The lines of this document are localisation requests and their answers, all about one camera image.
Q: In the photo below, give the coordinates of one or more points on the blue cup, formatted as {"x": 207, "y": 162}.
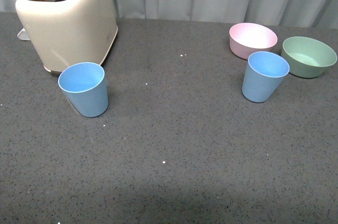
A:
{"x": 84, "y": 85}
{"x": 264, "y": 73}

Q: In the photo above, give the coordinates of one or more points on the pink bowl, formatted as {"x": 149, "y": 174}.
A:
{"x": 247, "y": 38}

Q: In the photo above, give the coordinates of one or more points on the cream white toaster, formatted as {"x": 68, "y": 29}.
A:
{"x": 68, "y": 32}

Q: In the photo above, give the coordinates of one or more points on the green bowl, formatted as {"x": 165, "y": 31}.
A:
{"x": 307, "y": 57}

